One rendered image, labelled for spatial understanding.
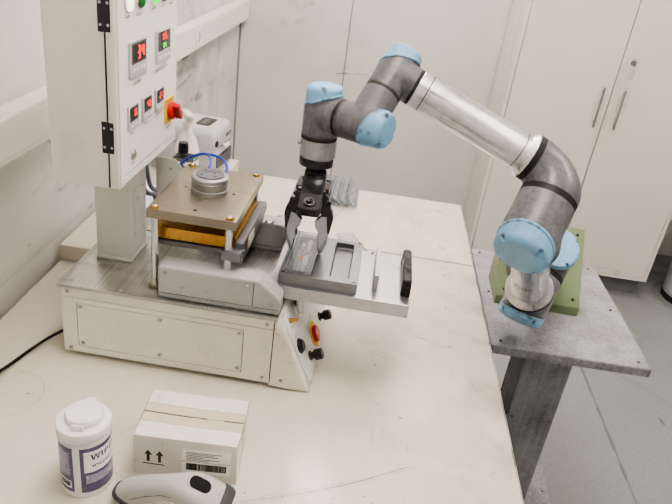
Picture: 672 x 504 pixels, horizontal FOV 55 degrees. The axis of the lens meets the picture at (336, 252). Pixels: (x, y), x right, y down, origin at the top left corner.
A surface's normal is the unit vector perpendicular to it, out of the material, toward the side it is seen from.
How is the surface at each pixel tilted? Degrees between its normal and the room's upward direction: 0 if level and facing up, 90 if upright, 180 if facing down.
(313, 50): 90
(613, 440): 0
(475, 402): 0
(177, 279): 90
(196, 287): 90
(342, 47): 90
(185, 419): 1
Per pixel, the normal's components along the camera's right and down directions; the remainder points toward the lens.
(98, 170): -0.10, 0.44
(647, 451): 0.12, -0.88
